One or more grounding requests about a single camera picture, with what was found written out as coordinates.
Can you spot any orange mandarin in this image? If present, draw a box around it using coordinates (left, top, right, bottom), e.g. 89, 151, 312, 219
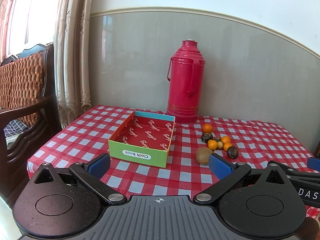
223, 142, 232, 152
208, 140, 217, 151
202, 124, 213, 133
221, 136, 231, 144

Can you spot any pale longan fruit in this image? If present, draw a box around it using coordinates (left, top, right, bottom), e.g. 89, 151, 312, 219
217, 141, 223, 150

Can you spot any brown kiwi fruit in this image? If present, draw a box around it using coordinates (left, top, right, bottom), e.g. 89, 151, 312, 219
196, 147, 213, 165

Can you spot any red checkered tablecloth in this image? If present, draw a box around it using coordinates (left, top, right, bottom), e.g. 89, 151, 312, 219
26, 104, 320, 219

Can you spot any colourful cardboard box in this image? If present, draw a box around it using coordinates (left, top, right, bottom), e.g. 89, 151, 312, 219
108, 111, 175, 168

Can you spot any dark wooden armchair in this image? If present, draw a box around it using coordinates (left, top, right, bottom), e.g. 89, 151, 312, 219
1, 43, 61, 207

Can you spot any blue plaid cloth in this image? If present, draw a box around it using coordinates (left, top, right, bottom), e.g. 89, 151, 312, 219
3, 119, 28, 138

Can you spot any red thermos flask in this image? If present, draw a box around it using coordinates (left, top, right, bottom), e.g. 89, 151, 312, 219
167, 40, 205, 124

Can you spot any beige lace curtain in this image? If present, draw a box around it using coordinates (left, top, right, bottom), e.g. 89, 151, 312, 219
54, 0, 92, 128

